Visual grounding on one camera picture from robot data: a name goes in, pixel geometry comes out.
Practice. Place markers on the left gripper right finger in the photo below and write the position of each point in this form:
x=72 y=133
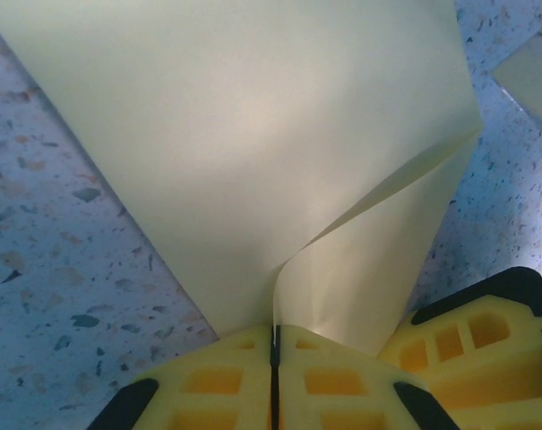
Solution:
x=342 y=389

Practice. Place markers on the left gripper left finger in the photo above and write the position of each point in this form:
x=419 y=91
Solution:
x=208 y=389

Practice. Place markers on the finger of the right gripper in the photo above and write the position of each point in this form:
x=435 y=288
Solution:
x=476 y=349
x=512 y=414

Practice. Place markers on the pale yellow paper sheet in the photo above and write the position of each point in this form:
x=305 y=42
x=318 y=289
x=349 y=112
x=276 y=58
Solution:
x=208 y=134

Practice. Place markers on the grey sheet at corner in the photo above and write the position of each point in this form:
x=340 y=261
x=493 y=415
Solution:
x=537 y=80

